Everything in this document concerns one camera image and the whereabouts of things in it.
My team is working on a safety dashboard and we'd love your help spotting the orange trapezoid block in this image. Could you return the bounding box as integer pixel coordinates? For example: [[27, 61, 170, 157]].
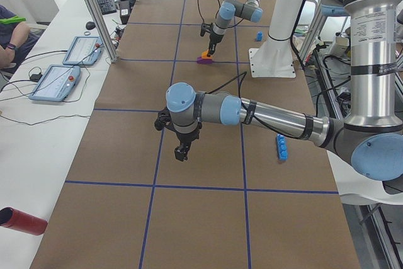
[[201, 50, 212, 59]]

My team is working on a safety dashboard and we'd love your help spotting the red cylinder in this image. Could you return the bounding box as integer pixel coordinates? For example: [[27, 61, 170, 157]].
[[1, 207, 48, 236]]

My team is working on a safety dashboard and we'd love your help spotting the small blue block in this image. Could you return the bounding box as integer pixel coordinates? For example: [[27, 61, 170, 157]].
[[255, 31, 263, 42]]

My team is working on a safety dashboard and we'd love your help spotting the teach pendant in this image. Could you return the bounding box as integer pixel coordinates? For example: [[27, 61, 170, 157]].
[[28, 65, 81, 102], [62, 36, 103, 66]]

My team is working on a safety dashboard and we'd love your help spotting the long blue brick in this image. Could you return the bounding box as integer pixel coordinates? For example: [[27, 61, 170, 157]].
[[276, 134, 288, 161]]

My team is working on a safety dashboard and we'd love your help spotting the purple trapezoid block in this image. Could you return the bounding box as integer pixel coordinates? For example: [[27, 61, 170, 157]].
[[196, 56, 213, 64]]

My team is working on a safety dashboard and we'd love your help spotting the white paper sheet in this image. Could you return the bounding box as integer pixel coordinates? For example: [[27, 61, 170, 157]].
[[327, 151, 402, 205]]

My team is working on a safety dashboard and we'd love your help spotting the far teach pendant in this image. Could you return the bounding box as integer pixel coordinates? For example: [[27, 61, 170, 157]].
[[62, 36, 103, 66]]

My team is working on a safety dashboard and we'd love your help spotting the near teach pendant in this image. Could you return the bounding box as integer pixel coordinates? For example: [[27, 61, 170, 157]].
[[28, 65, 81, 102]]

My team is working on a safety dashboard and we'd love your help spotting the seated person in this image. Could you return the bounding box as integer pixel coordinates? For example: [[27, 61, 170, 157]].
[[1, 21, 40, 74]]

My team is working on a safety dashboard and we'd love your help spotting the aluminium frame post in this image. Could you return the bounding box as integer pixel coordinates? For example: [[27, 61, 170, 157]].
[[84, 0, 118, 63]]

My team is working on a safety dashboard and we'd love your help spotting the black keyboard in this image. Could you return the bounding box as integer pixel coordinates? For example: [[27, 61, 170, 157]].
[[96, 0, 116, 15]]

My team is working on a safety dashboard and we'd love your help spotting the black computer mouse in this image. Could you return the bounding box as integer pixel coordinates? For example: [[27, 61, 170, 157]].
[[86, 21, 96, 30]]

